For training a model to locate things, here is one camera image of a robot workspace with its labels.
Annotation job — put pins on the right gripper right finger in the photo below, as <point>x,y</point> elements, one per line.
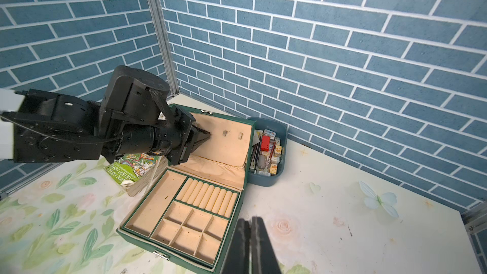
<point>263,259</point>

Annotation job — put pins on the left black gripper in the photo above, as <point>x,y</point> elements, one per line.
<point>176,137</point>

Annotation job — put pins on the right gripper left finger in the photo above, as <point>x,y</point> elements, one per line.
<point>238,257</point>

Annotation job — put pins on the green jewelry box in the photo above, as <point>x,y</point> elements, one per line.
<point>190,213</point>

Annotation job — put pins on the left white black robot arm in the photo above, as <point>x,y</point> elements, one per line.
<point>133,117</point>

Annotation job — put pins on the small items in bin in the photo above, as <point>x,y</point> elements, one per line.
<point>267,153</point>

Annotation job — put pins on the green paperback book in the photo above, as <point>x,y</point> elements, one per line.
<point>135,172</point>

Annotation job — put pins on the floral table mat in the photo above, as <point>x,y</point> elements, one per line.
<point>322,216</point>

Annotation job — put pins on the teal plastic bin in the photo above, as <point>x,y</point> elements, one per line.
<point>280,128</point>

